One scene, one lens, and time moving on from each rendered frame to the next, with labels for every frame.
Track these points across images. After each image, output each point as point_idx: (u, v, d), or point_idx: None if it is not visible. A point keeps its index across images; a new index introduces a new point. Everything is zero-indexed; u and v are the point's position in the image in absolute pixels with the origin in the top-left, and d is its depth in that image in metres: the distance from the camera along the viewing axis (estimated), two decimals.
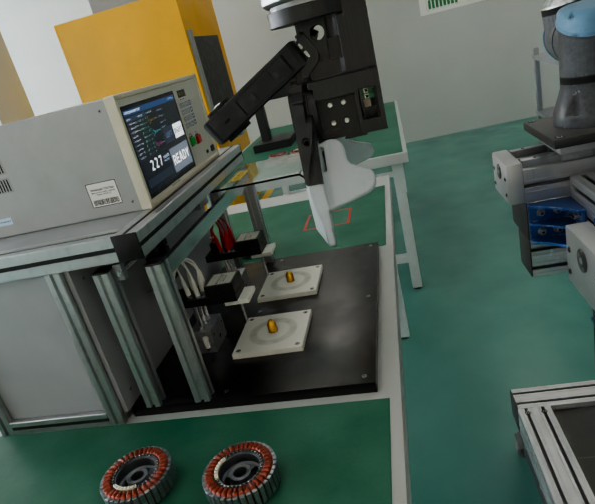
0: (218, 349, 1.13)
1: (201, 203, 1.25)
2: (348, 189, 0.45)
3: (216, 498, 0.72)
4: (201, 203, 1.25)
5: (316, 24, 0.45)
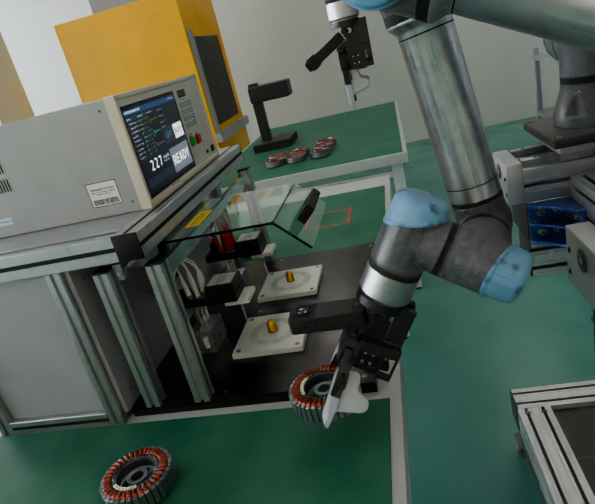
0: (218, 349, 1.13)
1: (147, 257, 0.96)
2: (351, 406, 0.76)
3: (307, 408, 0.78)
4: (147, 257, 0.96)
5: None
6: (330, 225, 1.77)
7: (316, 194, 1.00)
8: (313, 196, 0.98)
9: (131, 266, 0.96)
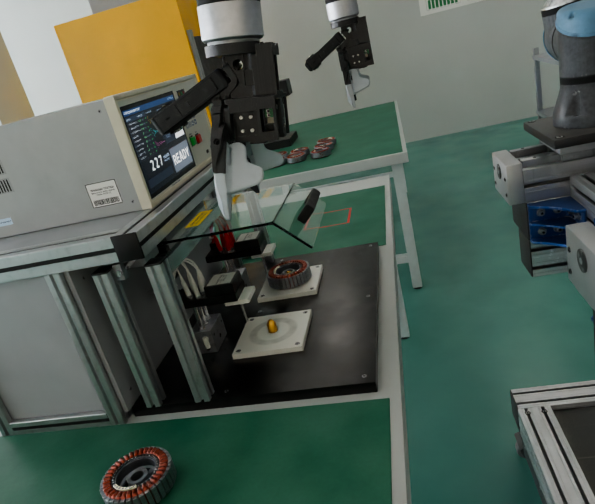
0: (218, 349, 1.13)
1: (147, 257, 0.96)
2: (243, 180, 0.62)
3: (275, 279, 1.29)
4: (147, 257, 0.96)
5: (237, 59, 0.63)
6: (330, 225, 1.77)
7: (316, 194, 1.00)
8: (313, 196, 0.98)
9: (131, 266, 0.96)
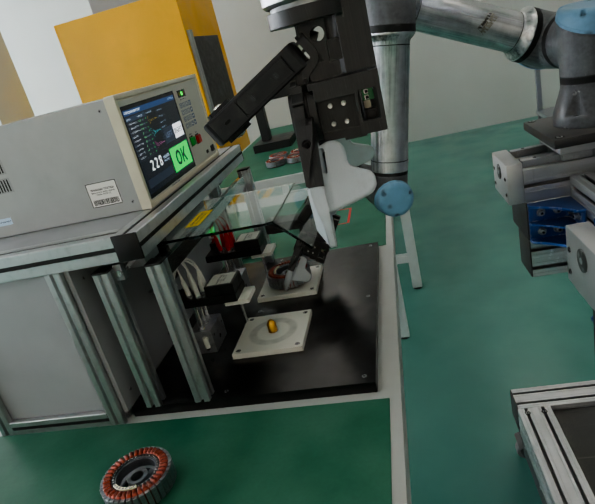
0: (218, 349, 1.13)
1: (147, 257, 0.96)
2: (348, 191, 0.45)
3: (275, 279, 1.29)
4: (147, 257, 0.96)
5: (316, 25, 0.45)
6: None
7: None
8: None
9: (131, 266, 0.96)
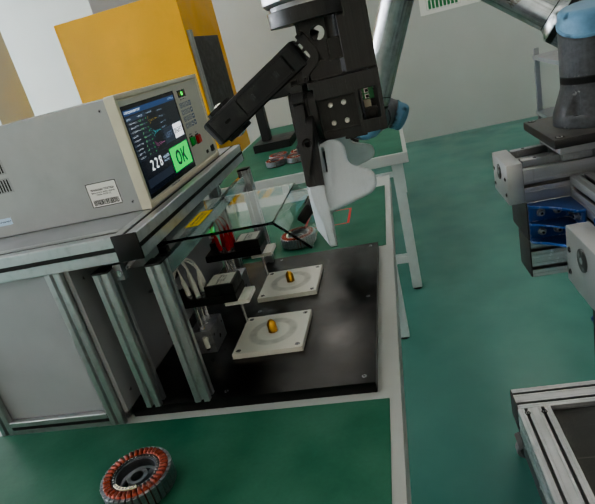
0: (218, 349, 1.13)
1: (147, 257, 0.96)
2: (349, 190, 0.45)
3: (289, 241, 1.62)
4: (147, 257, 0.96)
5: (316, 24, 0.45)
6: None
7: None
8: None
9: (131, 266, 0.96)
